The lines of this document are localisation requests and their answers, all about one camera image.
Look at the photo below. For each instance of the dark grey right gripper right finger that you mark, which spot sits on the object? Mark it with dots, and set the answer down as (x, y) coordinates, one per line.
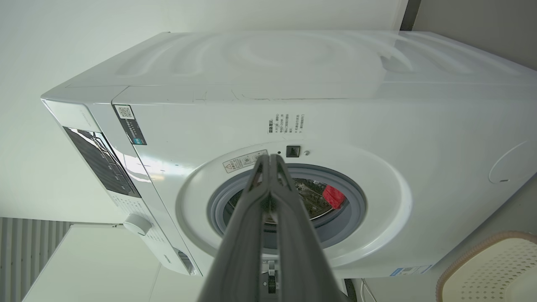
(302, 260)

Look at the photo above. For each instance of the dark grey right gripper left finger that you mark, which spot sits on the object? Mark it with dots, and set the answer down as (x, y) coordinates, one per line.
(239, 251)

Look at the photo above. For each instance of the red garment with white print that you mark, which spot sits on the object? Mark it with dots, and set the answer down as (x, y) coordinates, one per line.
(333, 196)

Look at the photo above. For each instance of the stainless steel washing machine drum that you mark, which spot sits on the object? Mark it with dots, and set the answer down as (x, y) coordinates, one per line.
(312, 197)

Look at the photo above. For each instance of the white round control knob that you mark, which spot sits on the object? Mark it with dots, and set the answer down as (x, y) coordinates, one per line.
(136, 224)

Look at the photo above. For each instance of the black glossy control display panel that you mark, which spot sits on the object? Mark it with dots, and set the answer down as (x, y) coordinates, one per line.
(102, 161)

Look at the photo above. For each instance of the beige perforated laundry basket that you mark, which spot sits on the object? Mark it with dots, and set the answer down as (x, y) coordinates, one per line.
(495, 268)

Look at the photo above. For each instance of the metal door hinge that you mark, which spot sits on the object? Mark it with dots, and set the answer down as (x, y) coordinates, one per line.
(271, 277)

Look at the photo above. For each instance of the grey warning sticker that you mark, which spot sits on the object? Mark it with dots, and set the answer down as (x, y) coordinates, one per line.
(241, 162)

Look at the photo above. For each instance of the blue energy label sticker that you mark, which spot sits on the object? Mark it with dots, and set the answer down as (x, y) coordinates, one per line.
(409, 270)

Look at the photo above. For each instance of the black door latch socket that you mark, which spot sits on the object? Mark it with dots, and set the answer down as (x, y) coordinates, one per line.
(293, 151)

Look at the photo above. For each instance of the printed text label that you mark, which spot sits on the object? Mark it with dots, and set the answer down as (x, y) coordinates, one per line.
(286, 123)

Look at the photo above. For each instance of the white cabinet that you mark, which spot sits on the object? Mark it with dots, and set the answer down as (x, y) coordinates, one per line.
(96, 268)

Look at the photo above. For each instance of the white front-load washing machine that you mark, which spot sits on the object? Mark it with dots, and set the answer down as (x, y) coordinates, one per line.
(335, 105)

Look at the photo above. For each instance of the dark QR code sticker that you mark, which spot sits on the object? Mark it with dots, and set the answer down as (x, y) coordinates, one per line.
(131, 125)

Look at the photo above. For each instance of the grey slatted panel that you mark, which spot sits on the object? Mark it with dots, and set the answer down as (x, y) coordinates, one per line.
(25, 256)

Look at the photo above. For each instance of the round filter cover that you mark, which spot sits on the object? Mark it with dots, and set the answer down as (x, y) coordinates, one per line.
(516, 161)

